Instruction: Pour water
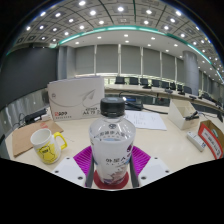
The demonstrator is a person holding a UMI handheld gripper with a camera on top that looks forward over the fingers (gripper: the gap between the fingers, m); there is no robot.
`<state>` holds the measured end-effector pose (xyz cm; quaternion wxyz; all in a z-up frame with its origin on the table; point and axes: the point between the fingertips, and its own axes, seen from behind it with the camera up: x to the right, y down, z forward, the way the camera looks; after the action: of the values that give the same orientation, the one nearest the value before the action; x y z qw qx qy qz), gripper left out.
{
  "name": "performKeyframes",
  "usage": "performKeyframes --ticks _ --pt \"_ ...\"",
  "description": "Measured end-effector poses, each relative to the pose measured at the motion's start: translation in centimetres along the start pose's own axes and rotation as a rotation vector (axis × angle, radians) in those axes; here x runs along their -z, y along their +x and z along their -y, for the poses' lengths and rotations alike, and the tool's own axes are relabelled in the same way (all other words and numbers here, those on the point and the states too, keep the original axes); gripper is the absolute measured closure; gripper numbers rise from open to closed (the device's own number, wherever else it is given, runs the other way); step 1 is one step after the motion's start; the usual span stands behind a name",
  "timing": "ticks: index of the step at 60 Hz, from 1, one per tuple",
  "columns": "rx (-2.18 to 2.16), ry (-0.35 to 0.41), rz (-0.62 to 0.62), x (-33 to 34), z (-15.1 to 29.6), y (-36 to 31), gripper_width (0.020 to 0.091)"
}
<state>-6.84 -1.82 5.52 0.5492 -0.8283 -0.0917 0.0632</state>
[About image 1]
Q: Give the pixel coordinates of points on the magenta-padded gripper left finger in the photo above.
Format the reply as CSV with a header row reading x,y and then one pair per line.
x,y
83,159

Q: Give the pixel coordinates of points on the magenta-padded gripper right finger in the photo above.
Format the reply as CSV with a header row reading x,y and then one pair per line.
x,y
141,160

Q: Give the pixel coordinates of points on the clear black-capped water bottle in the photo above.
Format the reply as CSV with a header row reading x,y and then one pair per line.
x,y
112,143

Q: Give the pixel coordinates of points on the white and yellow mug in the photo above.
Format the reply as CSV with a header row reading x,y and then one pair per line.
x,y
45,146

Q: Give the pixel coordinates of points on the small open tan cardboard box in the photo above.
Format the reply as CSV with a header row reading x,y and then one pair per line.
x,y
176,116

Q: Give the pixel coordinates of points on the black desk device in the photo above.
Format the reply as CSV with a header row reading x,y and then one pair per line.
x,y
133,104

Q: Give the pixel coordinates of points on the white paper carton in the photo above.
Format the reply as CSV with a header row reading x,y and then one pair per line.
x,y
75,98

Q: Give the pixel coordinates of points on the brown cardboard sheet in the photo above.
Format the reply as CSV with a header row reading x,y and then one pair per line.
x,y
23,138

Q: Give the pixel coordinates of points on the black tool in small box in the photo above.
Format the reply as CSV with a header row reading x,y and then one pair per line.
x,y
192,116

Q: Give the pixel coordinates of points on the red-edged open cardboard box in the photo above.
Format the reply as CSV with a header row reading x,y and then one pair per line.
x,y
211,138

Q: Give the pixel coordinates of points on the group of black office chairs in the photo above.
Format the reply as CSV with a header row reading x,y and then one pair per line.
x,y
134,80

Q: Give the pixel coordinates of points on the group of ceiling lights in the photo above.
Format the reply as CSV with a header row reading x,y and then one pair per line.
x,y
120,9

